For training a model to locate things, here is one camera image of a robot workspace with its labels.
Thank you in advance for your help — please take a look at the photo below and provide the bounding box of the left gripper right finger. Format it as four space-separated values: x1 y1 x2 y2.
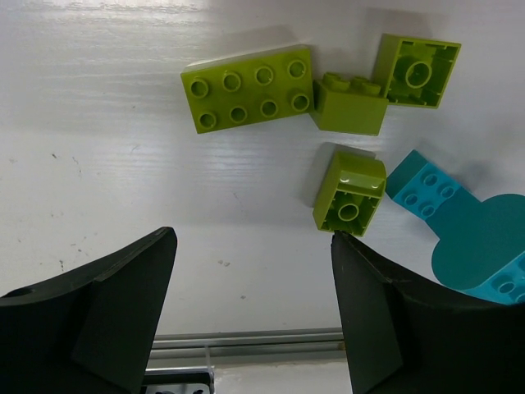
331 231 524 393

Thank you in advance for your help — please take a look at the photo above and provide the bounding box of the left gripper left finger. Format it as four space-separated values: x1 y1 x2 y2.
1 227 177 393

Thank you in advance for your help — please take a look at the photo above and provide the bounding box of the teal lego piece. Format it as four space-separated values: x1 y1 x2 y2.
386 150 524 305

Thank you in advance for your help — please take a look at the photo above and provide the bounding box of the green 2x4 lego brick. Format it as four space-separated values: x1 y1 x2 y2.
180 44 313 134

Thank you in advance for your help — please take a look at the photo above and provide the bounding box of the aluminium rail front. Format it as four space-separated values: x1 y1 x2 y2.
150 328 345 360

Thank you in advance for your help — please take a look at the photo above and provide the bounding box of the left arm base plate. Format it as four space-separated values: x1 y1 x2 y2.
140 367 216 394

